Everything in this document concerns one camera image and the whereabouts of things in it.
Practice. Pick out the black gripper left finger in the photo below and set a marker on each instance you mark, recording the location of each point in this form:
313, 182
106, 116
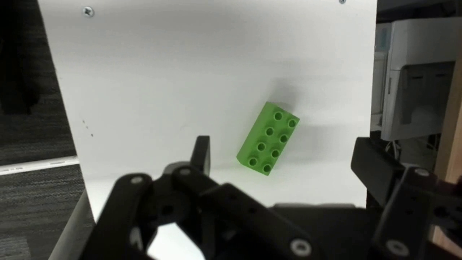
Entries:
220, 220

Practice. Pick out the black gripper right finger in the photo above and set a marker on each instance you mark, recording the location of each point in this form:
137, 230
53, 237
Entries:
410, 203

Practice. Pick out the green lego brick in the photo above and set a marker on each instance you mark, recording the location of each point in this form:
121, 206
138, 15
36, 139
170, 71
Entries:
267, 139

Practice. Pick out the white printer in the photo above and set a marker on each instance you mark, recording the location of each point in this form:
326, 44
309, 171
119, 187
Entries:
412, 71

